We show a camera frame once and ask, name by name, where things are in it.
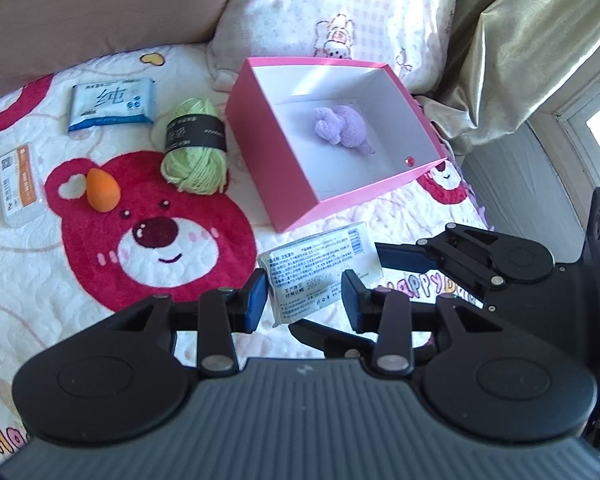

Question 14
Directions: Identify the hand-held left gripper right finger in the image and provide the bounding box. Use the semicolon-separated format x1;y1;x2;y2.
341;270;511;376

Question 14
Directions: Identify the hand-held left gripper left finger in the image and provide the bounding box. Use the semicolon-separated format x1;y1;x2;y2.
105;269;272;380

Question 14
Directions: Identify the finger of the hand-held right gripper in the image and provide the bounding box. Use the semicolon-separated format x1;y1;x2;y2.
288;319;381;359
375;223;507;292

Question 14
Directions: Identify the white tissue pack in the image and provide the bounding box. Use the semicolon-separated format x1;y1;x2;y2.
257;219;384;329

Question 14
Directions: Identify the pink cardboard box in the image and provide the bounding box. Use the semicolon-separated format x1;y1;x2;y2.
225;57;451;234

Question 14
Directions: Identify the purple plush toy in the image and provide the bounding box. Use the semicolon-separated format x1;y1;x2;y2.
312;104;376;155

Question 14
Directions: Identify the green yarn ball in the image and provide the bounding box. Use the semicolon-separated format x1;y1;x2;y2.
159;97;229;196

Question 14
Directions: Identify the orange makeup sponge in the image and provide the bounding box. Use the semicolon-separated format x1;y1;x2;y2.
85;168;122;212

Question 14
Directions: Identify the blue wet wipes pack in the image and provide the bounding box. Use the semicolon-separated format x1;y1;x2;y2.
67;77;156;135

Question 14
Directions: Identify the orange white small packet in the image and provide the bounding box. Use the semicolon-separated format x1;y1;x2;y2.
0;143;46;226

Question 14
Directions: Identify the bear printed blanket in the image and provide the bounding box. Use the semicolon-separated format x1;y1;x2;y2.
0;42;496;468

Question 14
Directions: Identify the golden curtain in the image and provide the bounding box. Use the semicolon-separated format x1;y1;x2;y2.
414;0;600;157

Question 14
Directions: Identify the pink checked printed pillow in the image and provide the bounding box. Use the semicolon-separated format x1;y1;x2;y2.
207;0;462;97

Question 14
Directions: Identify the window frame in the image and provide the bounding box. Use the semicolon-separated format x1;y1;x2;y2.
554;57;600;192

